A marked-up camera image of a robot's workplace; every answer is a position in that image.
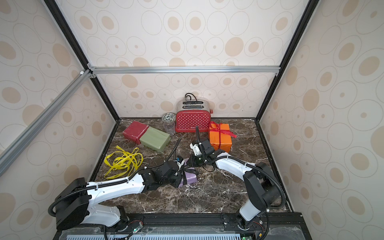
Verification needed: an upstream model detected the purple gift box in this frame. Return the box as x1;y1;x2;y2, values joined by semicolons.
178;158;199;189

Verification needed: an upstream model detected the green gift box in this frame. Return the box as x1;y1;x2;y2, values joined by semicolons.
140;127;171;152

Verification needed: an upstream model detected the yellow ribbon of red box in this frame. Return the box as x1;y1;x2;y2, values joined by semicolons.
104;146;144;180

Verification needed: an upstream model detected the red gift box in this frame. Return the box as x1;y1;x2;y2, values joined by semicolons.
123;121;149;145

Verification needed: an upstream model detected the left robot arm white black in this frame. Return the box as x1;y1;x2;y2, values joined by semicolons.
48;161;185;232

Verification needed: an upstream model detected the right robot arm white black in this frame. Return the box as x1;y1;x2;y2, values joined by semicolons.
188;140;287;223

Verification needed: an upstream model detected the orange gift box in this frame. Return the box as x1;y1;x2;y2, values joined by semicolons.
208;122;233;154

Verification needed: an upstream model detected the red ribbon bow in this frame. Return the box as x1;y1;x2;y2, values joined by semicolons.
208;120;238;151

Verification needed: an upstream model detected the red polka dot toaster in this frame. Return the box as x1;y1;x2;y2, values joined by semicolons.
175;100;213;133

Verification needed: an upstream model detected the clear plastic cup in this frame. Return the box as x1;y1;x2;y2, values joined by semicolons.
164;121;176;136

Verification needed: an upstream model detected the patterned ceramic bowl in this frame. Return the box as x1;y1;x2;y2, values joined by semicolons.
162;113;176;123

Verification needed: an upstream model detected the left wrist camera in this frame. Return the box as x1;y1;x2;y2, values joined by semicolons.
175;155;186;168

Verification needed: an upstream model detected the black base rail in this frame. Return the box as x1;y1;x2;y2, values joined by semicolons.
59;211;304;232

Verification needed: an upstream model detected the horizontal aluminium frame bar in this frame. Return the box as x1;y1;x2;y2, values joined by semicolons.
91;66;280;74

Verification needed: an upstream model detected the left aluminium frame bar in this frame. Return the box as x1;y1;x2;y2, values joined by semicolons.
1;70;91;175

